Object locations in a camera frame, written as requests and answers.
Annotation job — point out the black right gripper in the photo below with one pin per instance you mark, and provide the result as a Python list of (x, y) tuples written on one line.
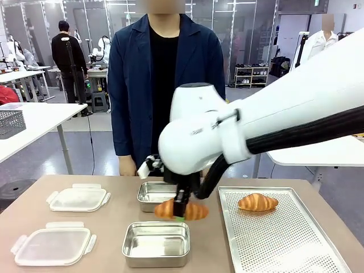
[(182, 182)]

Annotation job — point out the golden brown croissant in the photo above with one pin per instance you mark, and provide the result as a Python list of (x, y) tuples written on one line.
[(196, 212), (257, 202)]

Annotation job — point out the clear white-rimmed container lid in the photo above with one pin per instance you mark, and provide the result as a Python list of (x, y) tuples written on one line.
[(52, 246), (77, 199)]

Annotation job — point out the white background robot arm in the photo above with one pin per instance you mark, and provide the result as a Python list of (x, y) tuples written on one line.
[(103, 48)]

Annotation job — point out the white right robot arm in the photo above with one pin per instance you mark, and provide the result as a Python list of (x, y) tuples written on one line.
[(199, 136)]

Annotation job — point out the rectangular stainless steel container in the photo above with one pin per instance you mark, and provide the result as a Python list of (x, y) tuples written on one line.
[(150, 193), (156, 244)]

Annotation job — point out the person's right hand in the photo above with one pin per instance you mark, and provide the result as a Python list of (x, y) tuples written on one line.
[(127, 166)]

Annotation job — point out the perforated metal baking tray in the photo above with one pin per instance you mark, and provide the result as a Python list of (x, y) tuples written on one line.
[(278, 244)]

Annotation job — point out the person in navy jacket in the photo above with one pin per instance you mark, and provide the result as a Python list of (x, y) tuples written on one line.
[(133, 85)]

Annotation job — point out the grey plastic stool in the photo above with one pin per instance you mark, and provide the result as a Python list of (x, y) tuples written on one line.
[(100, 102)]

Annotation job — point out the white shoe rack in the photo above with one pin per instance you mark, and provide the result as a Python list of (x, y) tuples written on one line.
[(251, 76)]

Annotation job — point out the white rounded-corner table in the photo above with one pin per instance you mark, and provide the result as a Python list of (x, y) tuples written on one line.
[(321, 152)]

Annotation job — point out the black tripod with white head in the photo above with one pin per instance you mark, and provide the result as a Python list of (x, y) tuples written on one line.
[(74, 82)]

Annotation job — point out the white table with grey leg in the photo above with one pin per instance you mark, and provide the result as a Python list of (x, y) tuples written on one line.
[(39, 119)]

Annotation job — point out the black round floor base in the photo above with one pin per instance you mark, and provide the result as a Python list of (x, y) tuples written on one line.
[(14, 189)]

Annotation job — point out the grey perforated basket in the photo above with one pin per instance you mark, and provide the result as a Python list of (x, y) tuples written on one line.
[(11, 123)]

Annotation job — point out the background person in black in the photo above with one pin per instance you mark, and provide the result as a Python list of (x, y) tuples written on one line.
[(66, 54)]

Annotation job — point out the wide yellow crate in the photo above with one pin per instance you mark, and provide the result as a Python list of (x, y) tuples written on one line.
[(359, 136)]

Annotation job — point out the black stand with white top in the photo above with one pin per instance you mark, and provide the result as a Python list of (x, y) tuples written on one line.
[(301, 48)]

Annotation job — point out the background white workbench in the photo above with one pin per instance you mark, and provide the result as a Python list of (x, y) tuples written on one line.
[(22, 74)]

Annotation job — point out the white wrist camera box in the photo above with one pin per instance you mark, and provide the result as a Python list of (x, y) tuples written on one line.
[(145, 168)]

